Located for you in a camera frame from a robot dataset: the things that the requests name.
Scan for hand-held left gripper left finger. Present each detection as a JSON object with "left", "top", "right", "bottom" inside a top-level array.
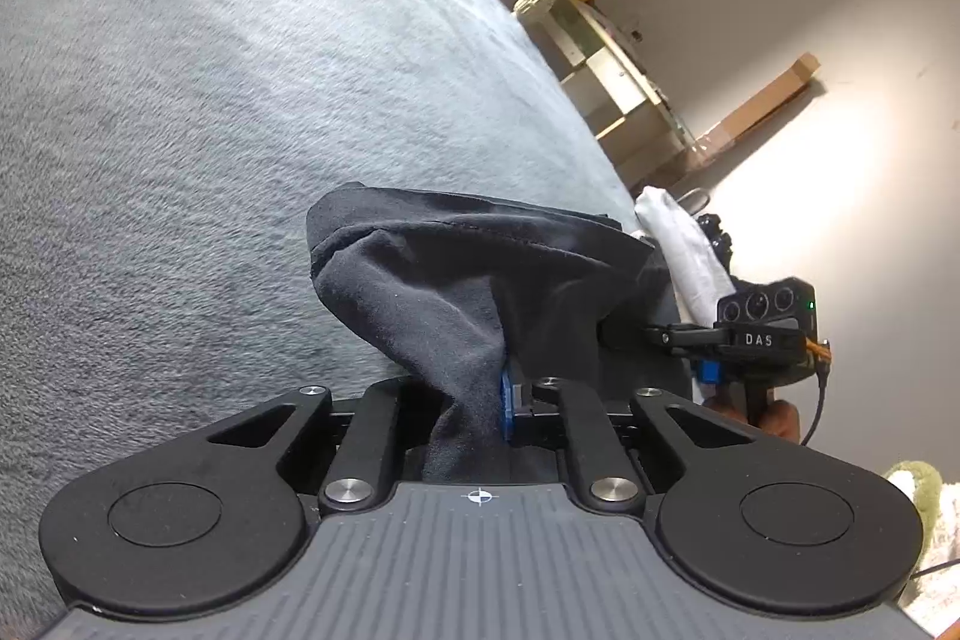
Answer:
[{"left": 208, "top": 376, "right": 443, "bottom": 512}]

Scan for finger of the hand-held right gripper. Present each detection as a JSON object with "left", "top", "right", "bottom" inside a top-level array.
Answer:
[{"left": 637, "top": 323, "right": 722, "bottom": 356}]

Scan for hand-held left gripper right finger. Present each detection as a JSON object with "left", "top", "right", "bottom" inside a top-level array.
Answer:
[{"left": 497, "top": 370, "right": 755, "bottom": 513}]

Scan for dark navy pants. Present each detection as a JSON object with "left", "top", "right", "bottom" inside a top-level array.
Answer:
[{"left": 306, "top": 181, "right": 698, "bottom": 483}]

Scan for person's right hand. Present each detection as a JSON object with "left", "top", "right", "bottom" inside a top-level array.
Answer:
[{"left": 705, "top": 398, "right": 802, "bottom": 444}]

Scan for white folded cloth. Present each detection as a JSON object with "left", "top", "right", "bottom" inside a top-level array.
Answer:
[{"left": 634, "top": 185, "right": 732, "bottom": 330}]

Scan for long cardboard box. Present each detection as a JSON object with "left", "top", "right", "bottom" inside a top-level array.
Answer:
[{"left": 694, "top": 53, "right": 822, "bottom": 165}]

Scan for green white fluffy cloth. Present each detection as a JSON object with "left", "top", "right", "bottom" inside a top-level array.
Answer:
[{"left": 881, "top": 460, "right": 960, "bottom": 633}]

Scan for wooden shelf unit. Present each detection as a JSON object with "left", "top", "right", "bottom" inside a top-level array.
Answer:
[{"left": 544, "top": 0, "right": 710, "bottom": 191}]

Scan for grey fleece bed blanket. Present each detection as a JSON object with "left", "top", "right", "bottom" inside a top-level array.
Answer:
[{"left": 0, "top": 0, "right": 653, "bottom": 618}]

